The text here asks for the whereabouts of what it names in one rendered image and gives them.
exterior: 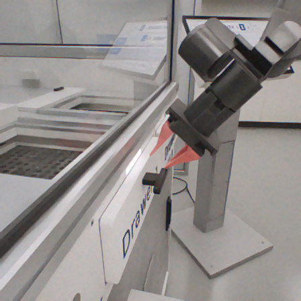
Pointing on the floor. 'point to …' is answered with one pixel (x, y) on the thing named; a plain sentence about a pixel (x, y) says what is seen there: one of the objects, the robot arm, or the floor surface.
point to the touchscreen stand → (217, 213)
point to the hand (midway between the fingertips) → (160, 158)
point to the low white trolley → (148, 296)
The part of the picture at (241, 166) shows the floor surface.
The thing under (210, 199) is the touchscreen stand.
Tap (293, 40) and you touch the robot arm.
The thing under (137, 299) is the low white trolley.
